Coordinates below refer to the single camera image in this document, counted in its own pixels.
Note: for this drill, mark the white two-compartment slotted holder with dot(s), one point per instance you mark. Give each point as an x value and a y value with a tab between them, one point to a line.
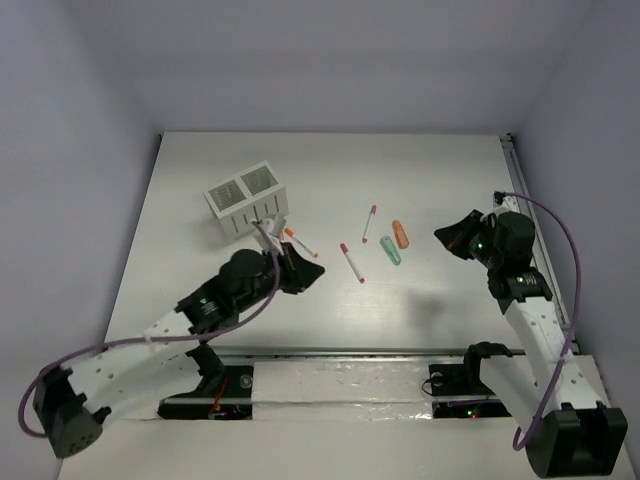
252	195

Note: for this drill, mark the purple capped white marker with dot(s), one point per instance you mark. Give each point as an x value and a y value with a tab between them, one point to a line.
368	224

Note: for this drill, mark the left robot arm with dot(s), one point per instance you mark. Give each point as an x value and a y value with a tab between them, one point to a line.
80	394

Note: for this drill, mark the green translucent highlighter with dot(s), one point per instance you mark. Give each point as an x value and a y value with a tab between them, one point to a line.
390	250

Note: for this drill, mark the aluminium rail edge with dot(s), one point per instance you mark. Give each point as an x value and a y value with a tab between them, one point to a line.
542	260
248	351

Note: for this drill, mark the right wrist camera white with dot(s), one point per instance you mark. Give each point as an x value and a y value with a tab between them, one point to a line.
502	203

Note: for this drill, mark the aluminium rail right edge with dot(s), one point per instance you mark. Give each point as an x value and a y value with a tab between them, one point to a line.
542	260

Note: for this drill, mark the pink capped white marker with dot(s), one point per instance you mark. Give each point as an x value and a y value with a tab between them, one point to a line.
352	263

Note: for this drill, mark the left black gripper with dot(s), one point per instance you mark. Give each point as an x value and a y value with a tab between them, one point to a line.
291	270

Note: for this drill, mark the white foam base cover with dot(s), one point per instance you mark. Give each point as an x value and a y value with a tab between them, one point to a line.
314	419

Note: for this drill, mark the orange capped white marker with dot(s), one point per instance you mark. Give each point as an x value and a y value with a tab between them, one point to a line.
291	234

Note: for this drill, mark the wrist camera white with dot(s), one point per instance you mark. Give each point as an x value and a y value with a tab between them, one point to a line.
268	233
502	203

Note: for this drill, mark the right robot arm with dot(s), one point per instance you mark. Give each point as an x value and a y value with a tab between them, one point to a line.
564	426

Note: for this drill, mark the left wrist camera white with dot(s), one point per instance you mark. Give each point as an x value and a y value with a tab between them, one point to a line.
268	233

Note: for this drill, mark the aluminium rail front edge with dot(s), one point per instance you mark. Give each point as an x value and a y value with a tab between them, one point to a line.
248	351

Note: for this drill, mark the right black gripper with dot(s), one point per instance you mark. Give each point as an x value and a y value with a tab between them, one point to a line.
453	236

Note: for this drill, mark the orange translucent highlighter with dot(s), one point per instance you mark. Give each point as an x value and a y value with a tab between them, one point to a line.
400	234

